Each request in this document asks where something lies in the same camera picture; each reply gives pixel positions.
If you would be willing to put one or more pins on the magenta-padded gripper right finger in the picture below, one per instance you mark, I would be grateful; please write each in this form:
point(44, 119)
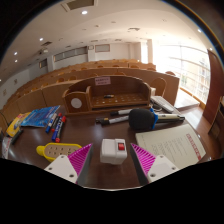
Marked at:
point(160, 168)

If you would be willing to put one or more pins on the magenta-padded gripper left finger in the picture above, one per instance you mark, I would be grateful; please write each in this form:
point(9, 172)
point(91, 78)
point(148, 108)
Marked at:
point(61, 168)

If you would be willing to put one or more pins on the white charger with red switch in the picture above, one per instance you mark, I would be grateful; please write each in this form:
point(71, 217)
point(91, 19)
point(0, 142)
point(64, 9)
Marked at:
point(111, 151)

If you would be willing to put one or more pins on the white printed book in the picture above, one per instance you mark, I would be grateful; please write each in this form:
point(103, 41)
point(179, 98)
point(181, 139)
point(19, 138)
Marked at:
point(170, 146)

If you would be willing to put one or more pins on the dark blue marker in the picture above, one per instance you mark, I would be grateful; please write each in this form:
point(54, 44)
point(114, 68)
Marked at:
point(56, 131)

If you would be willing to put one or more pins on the black marker with red cap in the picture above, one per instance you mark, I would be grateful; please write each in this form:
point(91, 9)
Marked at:
point(61, 128)
point(57, 120)

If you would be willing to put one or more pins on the white and blue marker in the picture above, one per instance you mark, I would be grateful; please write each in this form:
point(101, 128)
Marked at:
point(51, 123)

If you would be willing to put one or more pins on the black foam-headed microphone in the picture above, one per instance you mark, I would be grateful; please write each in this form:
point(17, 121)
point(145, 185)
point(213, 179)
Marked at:
point(141, 119)

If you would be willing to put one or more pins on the black remote control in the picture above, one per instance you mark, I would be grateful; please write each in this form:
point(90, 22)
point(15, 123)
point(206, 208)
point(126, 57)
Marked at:
point(16, 136)

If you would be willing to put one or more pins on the blue booklet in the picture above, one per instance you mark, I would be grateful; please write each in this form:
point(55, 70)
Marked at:
point(38, 117)

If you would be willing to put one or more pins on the red and white plastic packet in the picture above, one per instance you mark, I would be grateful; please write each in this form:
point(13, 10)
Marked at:
point(5, 148)

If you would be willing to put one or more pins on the yellow booklet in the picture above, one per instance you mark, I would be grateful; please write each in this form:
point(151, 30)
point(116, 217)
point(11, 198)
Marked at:
point(15, 126)

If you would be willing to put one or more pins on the grey keypad remote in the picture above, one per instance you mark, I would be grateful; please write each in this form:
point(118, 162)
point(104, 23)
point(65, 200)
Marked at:
point(162, 104)

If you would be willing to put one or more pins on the black and white marker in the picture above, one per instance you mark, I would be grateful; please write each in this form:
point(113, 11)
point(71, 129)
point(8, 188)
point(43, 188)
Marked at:
point(121, 112)
point(113, 120)

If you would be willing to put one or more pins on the rows of wooden auditorium seats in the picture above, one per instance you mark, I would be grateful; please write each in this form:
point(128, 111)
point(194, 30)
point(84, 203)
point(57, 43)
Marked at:
point(33, 98)

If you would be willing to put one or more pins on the wooden shelf unit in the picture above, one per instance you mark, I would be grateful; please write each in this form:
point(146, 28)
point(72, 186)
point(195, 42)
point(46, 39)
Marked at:
point(220, 120)

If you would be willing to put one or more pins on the wooden desk organizer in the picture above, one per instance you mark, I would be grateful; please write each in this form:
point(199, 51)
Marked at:
point(123, 96)

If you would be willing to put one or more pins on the pink paper label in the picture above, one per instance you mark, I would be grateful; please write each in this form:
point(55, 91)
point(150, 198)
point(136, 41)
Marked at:
point(102, 81)

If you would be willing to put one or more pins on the large bright window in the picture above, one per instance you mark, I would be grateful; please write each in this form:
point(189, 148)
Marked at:
point(186, 70)

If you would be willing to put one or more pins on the ceiling projector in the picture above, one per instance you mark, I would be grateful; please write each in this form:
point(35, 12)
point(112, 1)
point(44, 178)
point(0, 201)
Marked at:
point(43, 51)

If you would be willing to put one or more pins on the round ceiling lights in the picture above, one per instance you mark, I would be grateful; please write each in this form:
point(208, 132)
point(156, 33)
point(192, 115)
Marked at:
point(84, 12)

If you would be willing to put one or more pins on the square ceiling air vent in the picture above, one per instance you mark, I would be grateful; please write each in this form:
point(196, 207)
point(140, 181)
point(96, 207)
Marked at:
point(80, 4)

